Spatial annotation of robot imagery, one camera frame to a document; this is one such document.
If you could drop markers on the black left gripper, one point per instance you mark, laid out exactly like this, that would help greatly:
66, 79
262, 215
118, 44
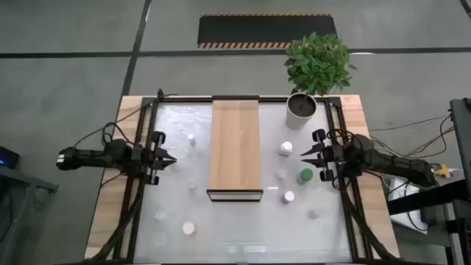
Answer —
145, 158

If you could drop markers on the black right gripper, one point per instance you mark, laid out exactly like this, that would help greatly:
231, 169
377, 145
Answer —
333, 158

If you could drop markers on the green caffeine bottle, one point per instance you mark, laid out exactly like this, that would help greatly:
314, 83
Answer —
304, 176

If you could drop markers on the white bottle with yellow label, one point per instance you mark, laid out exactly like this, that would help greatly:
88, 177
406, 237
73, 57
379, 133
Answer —
286, 148

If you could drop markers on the translucent white bottle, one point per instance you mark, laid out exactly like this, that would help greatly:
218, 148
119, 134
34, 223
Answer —
282, 173

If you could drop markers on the pink Pepto Bismol bottle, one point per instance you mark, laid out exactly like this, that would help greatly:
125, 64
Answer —
287, 197

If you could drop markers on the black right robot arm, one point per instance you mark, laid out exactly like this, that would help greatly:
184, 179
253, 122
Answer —
386, 162

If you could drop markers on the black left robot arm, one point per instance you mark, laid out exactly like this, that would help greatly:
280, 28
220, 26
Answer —
92, 157

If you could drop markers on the clear bottle with red pills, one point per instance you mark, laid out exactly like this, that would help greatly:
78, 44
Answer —
191, 184

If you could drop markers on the white plant pot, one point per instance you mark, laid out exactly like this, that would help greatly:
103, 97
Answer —
297, 120

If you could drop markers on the clear plastic bottle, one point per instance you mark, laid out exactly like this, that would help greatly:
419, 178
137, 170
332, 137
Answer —
160, 215

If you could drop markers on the white cap front left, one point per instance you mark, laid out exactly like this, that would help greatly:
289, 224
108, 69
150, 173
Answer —
188, 227

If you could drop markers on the white box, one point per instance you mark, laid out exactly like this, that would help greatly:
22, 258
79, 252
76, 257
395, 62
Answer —
401, 191

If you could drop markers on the green leafy plant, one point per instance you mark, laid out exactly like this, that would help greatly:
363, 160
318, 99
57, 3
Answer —
318, 62

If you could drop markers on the yellow power plug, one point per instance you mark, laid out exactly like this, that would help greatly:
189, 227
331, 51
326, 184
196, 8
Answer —
443, 170

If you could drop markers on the black mat with hazard stripes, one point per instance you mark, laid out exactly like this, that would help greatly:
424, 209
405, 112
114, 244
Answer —
265, 29

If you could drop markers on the black equipment stand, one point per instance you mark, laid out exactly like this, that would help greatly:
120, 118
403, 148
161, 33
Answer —
461, 140

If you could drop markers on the grey side table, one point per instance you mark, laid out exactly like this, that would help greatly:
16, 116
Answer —
22, 206

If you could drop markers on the black device with blue light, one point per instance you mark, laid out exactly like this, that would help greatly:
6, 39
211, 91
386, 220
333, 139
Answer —
7, 158

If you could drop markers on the black table frame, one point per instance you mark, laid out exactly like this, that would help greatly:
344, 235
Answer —
276, 99

